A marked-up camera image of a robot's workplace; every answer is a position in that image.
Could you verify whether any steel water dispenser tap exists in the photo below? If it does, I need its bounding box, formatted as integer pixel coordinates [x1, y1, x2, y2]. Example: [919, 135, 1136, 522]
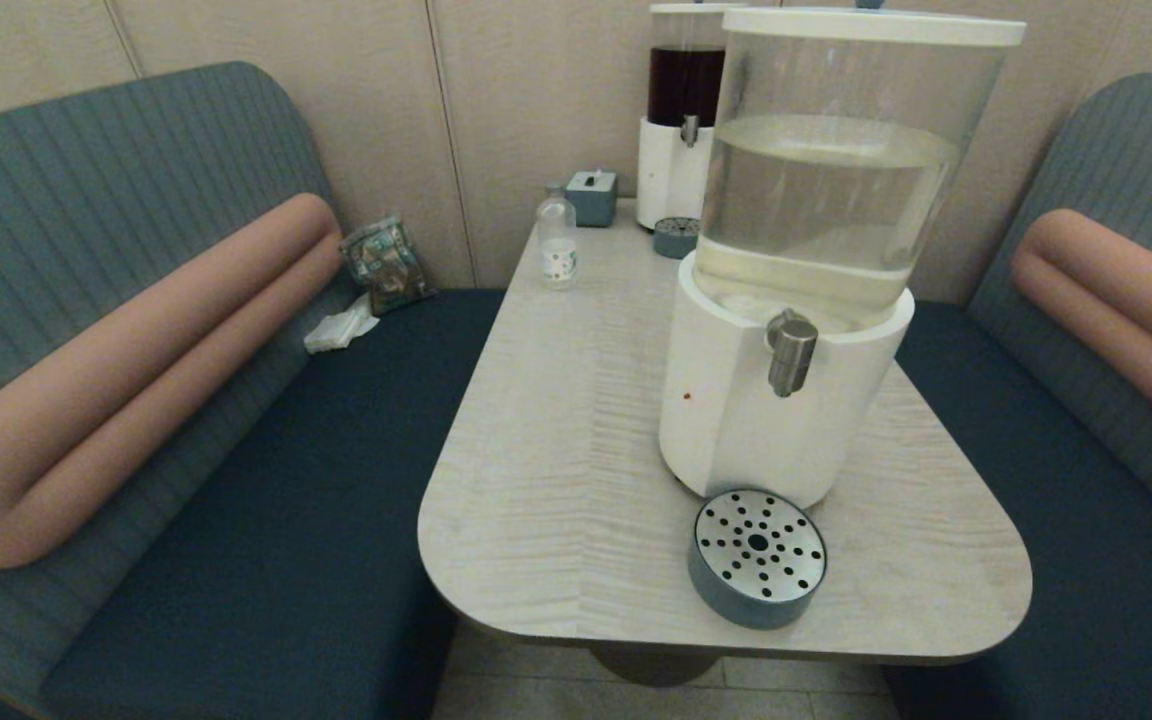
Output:
[765, 308, 820, 399]

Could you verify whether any small clear plastic bottle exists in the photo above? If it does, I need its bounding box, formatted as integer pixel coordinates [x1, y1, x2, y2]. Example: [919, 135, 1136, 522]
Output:
[537, 186, 578, 291]

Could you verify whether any small round blue drip tray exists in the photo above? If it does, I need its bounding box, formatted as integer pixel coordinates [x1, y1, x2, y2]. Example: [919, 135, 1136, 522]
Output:
[653, 216, 702, 261]

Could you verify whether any blue-grey tissue box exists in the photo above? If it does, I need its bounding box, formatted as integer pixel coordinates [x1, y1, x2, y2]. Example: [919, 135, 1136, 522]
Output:
[566, 169, 619, 228]

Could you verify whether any clear water dispenser white base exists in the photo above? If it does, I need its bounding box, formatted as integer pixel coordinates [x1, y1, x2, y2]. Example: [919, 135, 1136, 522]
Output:
[658, 8, 1028, 511]

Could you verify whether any dark drink dispenser white base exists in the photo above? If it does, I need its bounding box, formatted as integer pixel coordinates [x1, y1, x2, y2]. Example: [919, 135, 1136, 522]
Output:
[635, 2, 737, 231]

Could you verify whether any crumpled snack bag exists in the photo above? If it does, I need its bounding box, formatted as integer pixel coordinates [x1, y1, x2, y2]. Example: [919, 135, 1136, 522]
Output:
[340, 216, 435, 317]

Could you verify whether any crumpled white tissue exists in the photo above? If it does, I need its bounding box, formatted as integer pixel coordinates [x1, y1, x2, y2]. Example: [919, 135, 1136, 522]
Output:
[303, 293, 380, 355]

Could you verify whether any large round blue drip tray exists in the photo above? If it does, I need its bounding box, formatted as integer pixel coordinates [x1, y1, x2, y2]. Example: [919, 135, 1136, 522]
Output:
[688, 488, 829, 631]

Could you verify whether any teal upholstered bench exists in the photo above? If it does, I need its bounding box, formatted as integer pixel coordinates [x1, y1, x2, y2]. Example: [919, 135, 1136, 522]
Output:
[886, 72, 1152, 720]
[0, 60, 507, 720]

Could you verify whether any large white dispenser lid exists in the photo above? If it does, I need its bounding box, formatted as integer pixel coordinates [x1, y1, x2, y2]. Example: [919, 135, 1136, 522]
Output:
[722, 6, 1028, 48]

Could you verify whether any pink bolster cushion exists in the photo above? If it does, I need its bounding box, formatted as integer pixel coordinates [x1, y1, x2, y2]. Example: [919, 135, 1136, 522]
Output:
[1011, 208, 1152, 456]
[0, 192, 345, 571]

